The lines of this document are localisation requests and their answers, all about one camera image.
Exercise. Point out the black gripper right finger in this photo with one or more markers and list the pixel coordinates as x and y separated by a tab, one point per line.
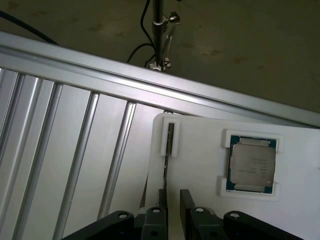
202	222

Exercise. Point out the CPU with silver lid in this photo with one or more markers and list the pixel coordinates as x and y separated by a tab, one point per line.
252	165

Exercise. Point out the metal stand pole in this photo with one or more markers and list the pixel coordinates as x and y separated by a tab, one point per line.
157	37

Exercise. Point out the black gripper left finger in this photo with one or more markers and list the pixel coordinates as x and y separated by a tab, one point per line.
152	222

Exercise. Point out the aluminium table frame rail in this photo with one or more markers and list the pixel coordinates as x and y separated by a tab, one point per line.
100	67

